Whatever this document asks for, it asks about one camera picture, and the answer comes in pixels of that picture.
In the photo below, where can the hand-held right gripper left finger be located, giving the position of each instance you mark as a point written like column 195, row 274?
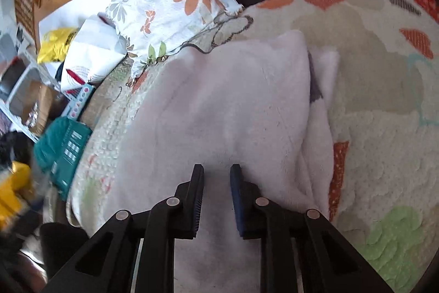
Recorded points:
column 197, row 207

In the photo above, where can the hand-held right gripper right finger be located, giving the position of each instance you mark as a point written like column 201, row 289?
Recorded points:
column 238, row 207

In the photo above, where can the white fleece garment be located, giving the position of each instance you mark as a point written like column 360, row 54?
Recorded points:
column 223, row 107

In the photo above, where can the yellow cloth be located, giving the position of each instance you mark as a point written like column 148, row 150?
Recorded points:
column 13, row 190

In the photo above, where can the teal printed box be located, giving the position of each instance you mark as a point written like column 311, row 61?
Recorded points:
column 65, row 148

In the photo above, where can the dark cloth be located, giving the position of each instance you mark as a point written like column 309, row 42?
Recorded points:
column 13, row 148

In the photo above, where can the brown cardboard box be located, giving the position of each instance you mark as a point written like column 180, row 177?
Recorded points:
column 36, row 104

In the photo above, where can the pink and teal flat box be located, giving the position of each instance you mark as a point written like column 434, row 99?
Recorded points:
column 80, row 100

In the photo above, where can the white shelf rack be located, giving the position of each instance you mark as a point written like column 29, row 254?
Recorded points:
column 20, row 80

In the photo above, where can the patterned quilted bedspread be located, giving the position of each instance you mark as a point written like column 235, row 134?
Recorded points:
column 377, row 107

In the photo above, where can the white bag with red print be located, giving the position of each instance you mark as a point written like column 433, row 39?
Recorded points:
column 92, row 52

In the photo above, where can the yellow plastic bag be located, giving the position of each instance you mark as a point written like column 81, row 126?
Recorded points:
column 55, row 46

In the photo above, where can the white floral pillow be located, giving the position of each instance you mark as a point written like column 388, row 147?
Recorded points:
column 164, row 4

